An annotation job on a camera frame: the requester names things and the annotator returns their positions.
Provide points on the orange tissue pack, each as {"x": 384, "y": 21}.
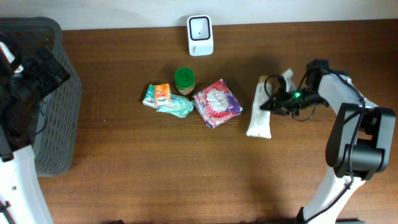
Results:
{"x": 162, "y": 94}

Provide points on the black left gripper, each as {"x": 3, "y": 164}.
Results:
{"x": 51, "y": 79}

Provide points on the white bamboo print tube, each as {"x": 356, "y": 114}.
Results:
{"x": 259, "y": 126}

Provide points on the green lid jar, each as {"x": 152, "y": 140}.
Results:
{"x": 184, "y": 80}

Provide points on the teal tissue pack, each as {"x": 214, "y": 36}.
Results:
{"x": 149, "y": 98}

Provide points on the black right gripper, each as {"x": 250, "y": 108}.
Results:
{"x": 279, "y": 102}

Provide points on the teal wipes packet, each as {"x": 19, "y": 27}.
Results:
{"x": 179, "y": 106}

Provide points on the grey plastic mesh basket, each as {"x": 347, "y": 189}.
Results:
{"x": 54, "y": 144}

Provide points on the red purple snack packet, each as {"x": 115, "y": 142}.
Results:
{"x": 216, "y": 104}

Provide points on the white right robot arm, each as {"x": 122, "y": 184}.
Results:
{"x": 359, "y": 143}

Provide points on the white barcode scanner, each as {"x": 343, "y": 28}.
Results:
{"x": 200, "y": 35}

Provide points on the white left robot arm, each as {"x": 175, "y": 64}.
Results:
{"x": 22, "y": 200}

